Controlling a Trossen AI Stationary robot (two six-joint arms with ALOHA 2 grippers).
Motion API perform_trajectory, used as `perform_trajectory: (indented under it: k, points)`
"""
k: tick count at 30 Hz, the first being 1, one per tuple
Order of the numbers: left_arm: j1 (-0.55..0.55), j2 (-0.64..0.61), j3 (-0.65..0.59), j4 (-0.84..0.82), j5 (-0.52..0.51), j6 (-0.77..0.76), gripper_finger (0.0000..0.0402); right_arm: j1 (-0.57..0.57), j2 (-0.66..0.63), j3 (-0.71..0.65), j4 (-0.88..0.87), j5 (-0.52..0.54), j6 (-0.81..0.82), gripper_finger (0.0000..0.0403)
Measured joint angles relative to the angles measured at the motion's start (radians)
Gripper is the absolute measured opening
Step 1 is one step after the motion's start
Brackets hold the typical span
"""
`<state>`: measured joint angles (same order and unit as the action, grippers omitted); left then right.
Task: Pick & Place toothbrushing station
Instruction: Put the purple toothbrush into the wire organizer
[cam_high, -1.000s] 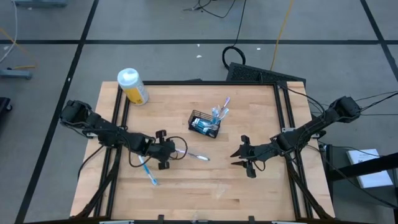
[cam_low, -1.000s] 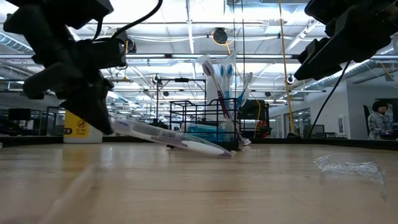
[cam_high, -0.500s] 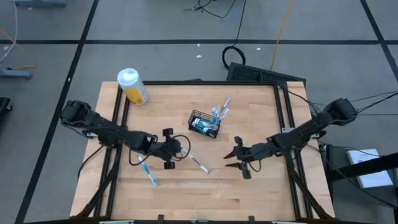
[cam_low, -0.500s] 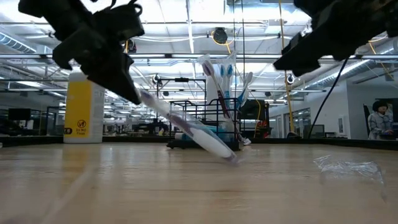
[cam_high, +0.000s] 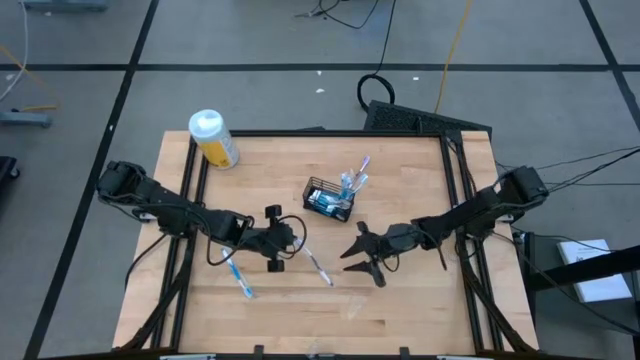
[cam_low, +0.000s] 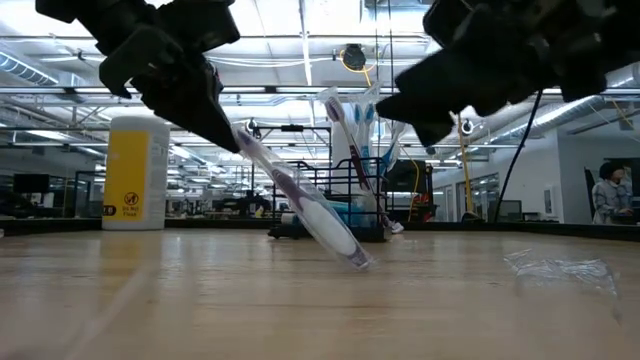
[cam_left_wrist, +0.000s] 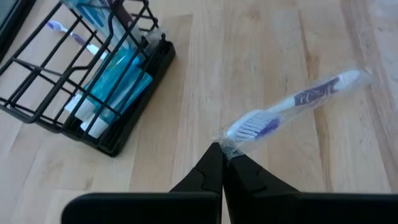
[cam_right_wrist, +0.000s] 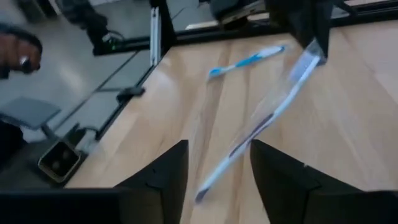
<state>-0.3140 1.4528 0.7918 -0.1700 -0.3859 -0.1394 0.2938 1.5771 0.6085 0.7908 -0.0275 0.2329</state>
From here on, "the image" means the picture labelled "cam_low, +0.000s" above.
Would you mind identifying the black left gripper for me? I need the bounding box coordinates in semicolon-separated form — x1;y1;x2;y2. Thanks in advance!
94;0;241;153

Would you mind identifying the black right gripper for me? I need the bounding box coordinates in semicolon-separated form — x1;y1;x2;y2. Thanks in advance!
375;0;609;148

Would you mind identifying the black wire caddy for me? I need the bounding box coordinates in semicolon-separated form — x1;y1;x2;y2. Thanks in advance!
267;157;396;244

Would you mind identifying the yellow white wipes canister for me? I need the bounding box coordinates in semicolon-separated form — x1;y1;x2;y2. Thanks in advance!
101;115;172;232

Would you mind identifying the black monitor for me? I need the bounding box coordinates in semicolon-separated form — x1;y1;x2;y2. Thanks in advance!
12;173;51;194

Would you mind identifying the person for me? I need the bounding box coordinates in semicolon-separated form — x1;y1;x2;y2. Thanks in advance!
591;160;635;226

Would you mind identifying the empty clear plastic wrapper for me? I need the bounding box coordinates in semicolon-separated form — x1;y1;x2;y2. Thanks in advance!
503;248;624;321

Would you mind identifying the yellow hanging cable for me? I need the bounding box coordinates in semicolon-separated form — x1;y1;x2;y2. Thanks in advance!
452;112;476;221

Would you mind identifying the black machine with yellow cable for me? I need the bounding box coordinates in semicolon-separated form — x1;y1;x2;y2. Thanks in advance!
387;159;435;224

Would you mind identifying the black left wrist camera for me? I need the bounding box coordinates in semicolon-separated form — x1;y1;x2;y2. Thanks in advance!
155;0;242;55

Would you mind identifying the black hanging cable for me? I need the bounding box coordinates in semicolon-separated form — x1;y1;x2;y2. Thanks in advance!
492;89;544;224

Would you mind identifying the black ceiling cord reel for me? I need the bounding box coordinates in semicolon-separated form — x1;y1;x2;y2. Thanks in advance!
339;43;374;74

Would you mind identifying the black table frame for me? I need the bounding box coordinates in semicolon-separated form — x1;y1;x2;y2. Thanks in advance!
0;215;640;241

